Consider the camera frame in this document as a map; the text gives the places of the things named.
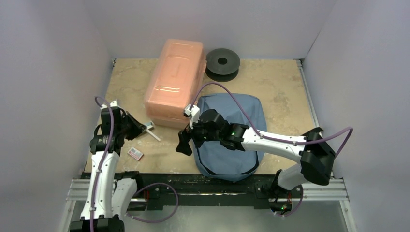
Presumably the yellow white pencil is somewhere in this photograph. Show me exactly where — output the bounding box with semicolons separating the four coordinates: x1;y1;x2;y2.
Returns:
146;129;161;142

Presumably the small red white box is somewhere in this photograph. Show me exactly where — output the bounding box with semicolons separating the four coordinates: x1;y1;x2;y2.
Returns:
127;147;144;161

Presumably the blue backpack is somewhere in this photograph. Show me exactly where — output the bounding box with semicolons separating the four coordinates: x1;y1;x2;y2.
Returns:
193;93;267;182

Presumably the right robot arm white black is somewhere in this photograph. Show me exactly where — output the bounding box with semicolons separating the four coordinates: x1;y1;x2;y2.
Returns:
176;105;336;197

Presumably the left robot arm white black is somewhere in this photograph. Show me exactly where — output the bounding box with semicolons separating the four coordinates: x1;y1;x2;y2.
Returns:
69;106;146;232

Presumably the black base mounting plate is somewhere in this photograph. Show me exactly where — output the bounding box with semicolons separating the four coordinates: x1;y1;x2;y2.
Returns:
80;172;295;211

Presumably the pink translucent plastic box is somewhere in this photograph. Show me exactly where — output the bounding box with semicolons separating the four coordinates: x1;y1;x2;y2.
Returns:
144;39;206;129

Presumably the black filament spool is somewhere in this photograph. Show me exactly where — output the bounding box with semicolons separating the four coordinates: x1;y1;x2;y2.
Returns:
205;48;241;82

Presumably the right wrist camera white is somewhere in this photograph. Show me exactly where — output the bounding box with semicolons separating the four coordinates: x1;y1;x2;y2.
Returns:
183;104;200;129

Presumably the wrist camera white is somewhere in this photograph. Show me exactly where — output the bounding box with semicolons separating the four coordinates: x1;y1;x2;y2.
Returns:
110;100;119;107
183;104;200;129

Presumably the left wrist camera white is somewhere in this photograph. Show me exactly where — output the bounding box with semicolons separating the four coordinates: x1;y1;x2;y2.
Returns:
110;100;119;107

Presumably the aluminium frame rail front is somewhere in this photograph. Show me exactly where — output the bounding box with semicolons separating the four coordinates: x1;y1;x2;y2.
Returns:
60;179;357;232

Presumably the aluminium frame rail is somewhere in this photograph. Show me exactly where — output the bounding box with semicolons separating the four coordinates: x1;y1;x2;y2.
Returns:
60;179;357;232
294;58;350;199

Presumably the aluminium frame rail right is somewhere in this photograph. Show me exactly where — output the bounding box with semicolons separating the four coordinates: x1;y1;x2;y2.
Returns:
294;58;350;199

